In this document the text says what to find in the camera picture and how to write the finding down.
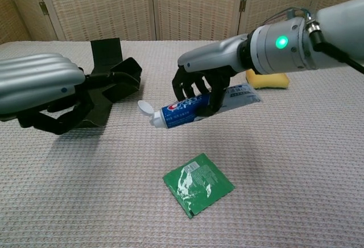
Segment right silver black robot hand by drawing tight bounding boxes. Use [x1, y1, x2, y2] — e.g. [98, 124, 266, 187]
[171, 33, 253, 117]

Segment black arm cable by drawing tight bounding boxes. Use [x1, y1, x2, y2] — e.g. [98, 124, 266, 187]
[307, 16, 364, 75]

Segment white waffle tablecloth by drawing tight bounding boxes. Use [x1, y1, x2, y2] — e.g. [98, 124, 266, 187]
[0, 40, 364, 248]

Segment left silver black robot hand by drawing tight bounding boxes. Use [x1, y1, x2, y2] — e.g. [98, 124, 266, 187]
[0, 53, 94, 135]

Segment blue white Crest toothpaste tube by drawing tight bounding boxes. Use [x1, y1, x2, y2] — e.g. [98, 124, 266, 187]
[137, 82, 262, 130]

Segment yellow green sponge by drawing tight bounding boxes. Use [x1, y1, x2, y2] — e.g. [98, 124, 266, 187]
[245, 70, 291, 91]

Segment black unfolded cardboard box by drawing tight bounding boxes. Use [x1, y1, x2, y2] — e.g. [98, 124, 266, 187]
[76, 38, 143, 129]

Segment green foil sachet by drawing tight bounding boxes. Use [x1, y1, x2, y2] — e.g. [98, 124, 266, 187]
[162, 152, 236, 219]

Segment woven folding screen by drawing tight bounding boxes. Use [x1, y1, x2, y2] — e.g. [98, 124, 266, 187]
[0, 0, 364, 46]

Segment thin coloured wires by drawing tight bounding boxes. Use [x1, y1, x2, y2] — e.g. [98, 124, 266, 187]
[263, 6, 315, 26]

